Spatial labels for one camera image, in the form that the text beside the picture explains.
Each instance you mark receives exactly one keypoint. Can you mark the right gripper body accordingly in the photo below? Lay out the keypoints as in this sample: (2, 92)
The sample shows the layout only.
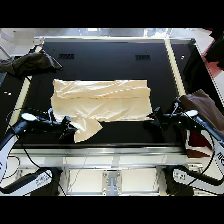
(156, 118)

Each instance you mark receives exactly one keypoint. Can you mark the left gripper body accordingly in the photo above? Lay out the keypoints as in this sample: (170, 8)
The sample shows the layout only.
(67, 126)

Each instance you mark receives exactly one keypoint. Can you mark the cream shirt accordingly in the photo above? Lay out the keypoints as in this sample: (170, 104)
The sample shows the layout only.
(103, 100)

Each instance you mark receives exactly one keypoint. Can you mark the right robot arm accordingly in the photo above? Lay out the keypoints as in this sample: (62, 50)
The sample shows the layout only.
(206, 133)

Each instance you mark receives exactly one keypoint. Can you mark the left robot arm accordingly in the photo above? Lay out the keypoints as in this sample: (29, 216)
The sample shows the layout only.
(20, 133)

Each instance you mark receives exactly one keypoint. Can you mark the dark brown garment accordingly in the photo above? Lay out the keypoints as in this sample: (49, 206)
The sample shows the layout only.
(31, 64)

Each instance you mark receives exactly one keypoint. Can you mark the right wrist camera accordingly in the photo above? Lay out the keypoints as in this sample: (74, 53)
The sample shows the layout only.
(175, 106)

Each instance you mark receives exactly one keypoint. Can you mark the silver frame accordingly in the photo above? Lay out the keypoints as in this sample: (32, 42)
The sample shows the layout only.
(113, 160)

